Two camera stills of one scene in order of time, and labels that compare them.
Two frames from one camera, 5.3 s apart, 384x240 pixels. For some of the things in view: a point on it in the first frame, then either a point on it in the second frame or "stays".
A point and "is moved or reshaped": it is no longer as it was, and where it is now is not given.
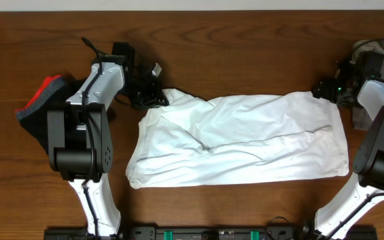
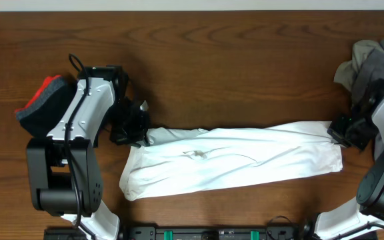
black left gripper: x=153 y=90 -> x=138 y=136
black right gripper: x=324 y=89 -> x=335 y=129
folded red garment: x=47 y=83 stays
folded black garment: x=37 y=123 stays
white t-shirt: x=183 y=140 is moved or reshaped
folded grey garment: x=54 y=86 stays
